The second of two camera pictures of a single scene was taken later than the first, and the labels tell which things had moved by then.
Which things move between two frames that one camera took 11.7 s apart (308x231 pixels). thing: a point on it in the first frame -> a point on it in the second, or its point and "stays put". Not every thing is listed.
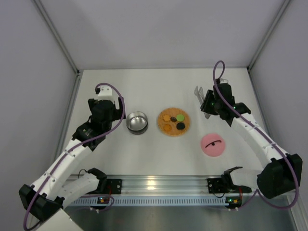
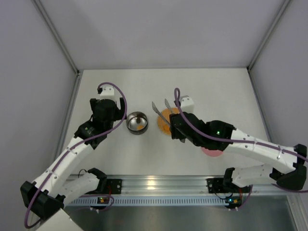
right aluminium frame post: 284,6 stays put
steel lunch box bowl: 137,122 stays put
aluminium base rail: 164,185 stays put
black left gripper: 121,109 stays put
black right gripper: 208,102 -> 174,126
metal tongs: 199,94 -> 168,105
